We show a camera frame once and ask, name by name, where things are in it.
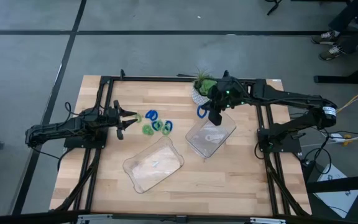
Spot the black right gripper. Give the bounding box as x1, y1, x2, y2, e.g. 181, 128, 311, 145
202, 81, 234, 127

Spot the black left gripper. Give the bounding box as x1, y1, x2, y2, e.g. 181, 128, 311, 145
104, 100, 139, 141

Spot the succulent in white pot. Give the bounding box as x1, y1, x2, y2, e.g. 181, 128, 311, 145
192, 67, 219, 106

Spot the clear plastic bin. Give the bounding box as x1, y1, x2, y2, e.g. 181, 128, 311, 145
122, 136, 185, 194
185, 108, 237, 159

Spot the black rig crossbar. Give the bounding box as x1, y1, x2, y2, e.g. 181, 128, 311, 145
0, 210, 358, 224

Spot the black chair base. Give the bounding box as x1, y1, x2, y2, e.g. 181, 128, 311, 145
265, 0, 283, 16

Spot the white power strip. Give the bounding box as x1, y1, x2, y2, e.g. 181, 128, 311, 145
328, 133, 347, 144

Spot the person's shoe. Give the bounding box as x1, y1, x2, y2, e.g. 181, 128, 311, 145
311, 30, 338, 46
318, 45, 346, 62

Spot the white cardboard box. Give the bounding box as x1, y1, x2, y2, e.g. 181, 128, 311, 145
314, 164, 358, 218

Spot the black metal beam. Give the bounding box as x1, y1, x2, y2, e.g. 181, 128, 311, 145
306, 173, 358, 194

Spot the black aluminium table frame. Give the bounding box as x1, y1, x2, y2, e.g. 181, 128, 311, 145
50, 68, 312, 218

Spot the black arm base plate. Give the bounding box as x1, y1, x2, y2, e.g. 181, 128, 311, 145
257, 128, 303, 154
63, 126, 109, 149

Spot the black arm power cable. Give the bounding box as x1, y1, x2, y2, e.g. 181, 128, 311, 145
29, 146, 71, 174

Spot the silver metal bracket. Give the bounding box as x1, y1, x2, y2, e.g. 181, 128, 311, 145
249, 217, 287, 224
77, 213, 114, 224

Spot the black cable loop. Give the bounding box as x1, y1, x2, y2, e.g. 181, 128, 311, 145
301, 146, 333, 175

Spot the black desk frame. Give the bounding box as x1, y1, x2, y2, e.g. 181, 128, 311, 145
313, 0, 358, 85

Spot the yellow cable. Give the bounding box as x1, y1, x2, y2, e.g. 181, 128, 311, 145
336, 77, 358, 113

